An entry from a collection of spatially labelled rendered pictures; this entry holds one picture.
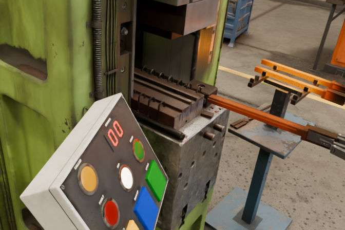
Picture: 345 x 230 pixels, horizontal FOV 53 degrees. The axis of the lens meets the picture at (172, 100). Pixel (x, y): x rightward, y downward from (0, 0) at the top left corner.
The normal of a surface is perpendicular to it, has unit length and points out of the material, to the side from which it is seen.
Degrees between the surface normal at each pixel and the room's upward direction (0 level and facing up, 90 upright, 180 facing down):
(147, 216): 60
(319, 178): 0
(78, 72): 90
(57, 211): 90
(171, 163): 90
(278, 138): 0
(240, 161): 0
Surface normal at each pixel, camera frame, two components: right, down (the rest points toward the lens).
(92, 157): 0.90, -0.29
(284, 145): 0.09, -0.87
